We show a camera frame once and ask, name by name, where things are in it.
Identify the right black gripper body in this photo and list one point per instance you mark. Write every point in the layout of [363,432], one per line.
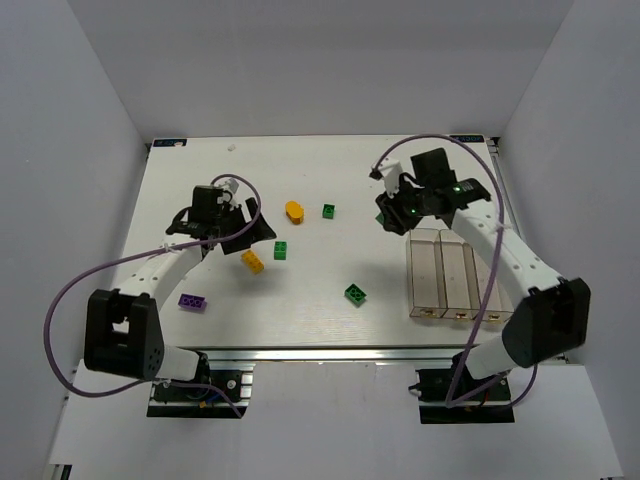
[393,213]

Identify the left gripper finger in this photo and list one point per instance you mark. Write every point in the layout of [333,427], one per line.
[260,229]
[238,244]

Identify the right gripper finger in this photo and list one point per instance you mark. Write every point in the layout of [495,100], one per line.
[401,224]
[383,206]

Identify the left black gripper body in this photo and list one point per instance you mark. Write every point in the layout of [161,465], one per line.
[234,228]

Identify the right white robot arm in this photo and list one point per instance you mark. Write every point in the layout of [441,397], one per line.
[551,312]

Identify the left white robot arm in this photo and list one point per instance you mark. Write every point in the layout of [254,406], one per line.
[123,334]

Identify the yellow lego brick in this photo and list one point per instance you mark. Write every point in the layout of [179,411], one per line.
[253,262]

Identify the orange oval lego piece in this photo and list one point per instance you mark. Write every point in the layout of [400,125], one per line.
[294,212]

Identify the left clear container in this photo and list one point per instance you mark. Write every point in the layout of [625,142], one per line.
[426,292]

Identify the clear container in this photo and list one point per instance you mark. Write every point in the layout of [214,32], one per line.
[426,292]
[499,309]
[460,281]

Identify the small green lego top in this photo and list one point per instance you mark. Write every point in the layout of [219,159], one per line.
[328,211]

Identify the right blue table label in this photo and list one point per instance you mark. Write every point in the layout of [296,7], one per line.
[470,138]

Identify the blue table label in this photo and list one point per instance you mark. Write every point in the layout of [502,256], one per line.
[470,138]
[169,142]

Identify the purple lego brick lower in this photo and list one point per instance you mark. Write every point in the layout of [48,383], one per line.
[192,302]

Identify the middle clear container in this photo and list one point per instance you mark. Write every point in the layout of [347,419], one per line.
[460,281]

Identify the left blue table label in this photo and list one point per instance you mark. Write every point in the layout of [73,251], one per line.
[169,142]

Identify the right clear container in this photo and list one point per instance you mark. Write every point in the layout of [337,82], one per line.
[499,309]

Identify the aluminium table rail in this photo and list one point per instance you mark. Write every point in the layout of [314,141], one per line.
[331,354]

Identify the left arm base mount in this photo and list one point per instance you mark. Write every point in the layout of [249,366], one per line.
[230,400]

